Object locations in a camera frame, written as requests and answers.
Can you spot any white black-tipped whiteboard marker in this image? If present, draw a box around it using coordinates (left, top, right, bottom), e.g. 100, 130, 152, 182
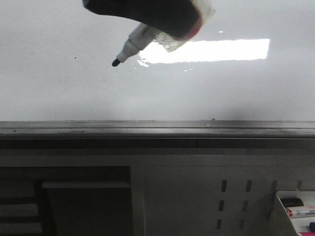
112, 0, 217, 67

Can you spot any black capped marker in tray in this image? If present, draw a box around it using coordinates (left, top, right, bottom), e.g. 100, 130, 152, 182
280, 198, 304, 207

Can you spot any white plastic marker tray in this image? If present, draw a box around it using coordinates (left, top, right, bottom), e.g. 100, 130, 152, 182
268, 191, 315, 236

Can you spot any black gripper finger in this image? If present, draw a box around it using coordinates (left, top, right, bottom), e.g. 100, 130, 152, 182
83, 0, 202, 39

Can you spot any pink marker in tray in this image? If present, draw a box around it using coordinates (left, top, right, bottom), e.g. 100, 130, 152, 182
298, 232, 315, 236

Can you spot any dark shelf unit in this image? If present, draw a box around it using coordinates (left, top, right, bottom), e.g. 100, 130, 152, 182
0, 167, 133, 236

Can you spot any white whiteboard with aluminium frame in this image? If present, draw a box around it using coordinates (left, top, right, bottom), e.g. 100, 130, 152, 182
0, 0, 315, 149

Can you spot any blue capped marker in tray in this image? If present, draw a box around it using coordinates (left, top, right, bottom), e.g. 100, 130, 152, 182
309, 222, 315, 233

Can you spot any red white marker in tray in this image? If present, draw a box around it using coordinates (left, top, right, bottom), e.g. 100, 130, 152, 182
285, 206, 315, 219

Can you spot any white pegboard panel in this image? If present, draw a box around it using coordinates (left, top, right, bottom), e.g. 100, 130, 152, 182
143, 155, 315, 236

